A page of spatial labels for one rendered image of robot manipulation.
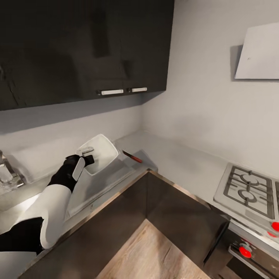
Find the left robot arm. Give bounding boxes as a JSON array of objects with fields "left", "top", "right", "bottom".
[{"left": 0, "top": 146, "right": 94, "bottom": 279}]

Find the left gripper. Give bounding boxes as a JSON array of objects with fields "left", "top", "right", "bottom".
[{"left": 83, "top": 155, "right": 94, "bottom": 167}]

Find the parer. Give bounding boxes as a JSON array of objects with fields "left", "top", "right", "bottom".
[{"left": 124, "top": 151, "right": 142, "bottom": 163}]

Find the bowl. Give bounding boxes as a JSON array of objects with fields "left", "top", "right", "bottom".
[{"left": 79, "top": 134, "right": 119, "bottom": 176}]

